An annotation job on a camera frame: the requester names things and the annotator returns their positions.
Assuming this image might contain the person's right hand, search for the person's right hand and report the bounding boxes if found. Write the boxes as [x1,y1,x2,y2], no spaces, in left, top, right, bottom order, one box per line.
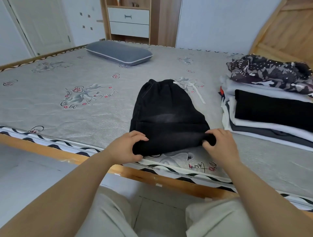
[202,128,242,167]

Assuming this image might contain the person's left hand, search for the person's left hand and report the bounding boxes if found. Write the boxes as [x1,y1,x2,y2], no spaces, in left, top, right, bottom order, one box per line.
[104,131,149,164]

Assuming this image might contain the black drawstring shorts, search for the black drawstring shorts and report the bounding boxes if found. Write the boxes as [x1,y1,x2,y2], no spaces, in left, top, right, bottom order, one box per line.
[129,79,217,157]

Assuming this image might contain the person's right forearm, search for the person's right forearm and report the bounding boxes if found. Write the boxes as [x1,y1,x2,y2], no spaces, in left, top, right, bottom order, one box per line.
[224,160,313,237]

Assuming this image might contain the person's left forearm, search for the person's left forearm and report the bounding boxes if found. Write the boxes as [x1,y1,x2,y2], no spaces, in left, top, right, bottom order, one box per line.
[0,153,115,237]

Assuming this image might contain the folded white garment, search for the folded white garment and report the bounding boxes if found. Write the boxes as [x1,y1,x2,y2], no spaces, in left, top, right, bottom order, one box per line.
[221,96,313,144]
[220,75,313,103]

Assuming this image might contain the folded grey garment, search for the folded grey garment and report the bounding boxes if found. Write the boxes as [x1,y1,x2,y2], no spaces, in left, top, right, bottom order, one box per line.
[229,122,313,150]

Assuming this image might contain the beige trousers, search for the beige trousers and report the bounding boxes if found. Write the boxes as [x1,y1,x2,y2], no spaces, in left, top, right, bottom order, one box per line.
[76,187,257,237]

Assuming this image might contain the grey printed mattress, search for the grey printed mattress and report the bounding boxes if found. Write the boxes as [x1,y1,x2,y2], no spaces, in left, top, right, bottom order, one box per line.
[0,40,313,211]

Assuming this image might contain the folded black garment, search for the folded black garment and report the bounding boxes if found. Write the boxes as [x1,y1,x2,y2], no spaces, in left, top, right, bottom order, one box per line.
[234,90,313,134]

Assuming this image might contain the camouflage patterned garment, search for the camouflage patterned garment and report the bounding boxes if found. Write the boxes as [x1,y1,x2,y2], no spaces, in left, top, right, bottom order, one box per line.
[226,54,313,96]

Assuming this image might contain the grey pillow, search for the grey pillow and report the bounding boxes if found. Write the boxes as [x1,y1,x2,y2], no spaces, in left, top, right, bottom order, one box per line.
[85,41,153,66]

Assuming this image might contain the plain white drawer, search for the plain white drawer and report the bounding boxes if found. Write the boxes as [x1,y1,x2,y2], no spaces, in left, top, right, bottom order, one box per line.
[109,21,150,38]

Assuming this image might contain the wooden cabinet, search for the wooden cabinet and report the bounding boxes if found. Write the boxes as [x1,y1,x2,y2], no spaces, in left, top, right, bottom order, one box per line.
[100,0,182,48]

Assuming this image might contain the wooden headboard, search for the wooden headboard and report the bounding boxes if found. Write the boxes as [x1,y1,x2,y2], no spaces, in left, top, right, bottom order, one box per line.
[248,0,313,64]

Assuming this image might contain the white door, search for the white door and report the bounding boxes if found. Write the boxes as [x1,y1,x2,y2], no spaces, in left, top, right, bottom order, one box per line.
[5,0,75,57]

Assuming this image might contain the wooden bed frame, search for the wooden bed frame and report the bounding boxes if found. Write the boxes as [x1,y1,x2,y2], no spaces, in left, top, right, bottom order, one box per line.
[0,45,313,219]

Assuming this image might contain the white drawer with dark handle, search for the white drawer with dark handle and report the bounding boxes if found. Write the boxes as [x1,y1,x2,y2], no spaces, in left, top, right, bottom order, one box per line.
[107,7,150,25]

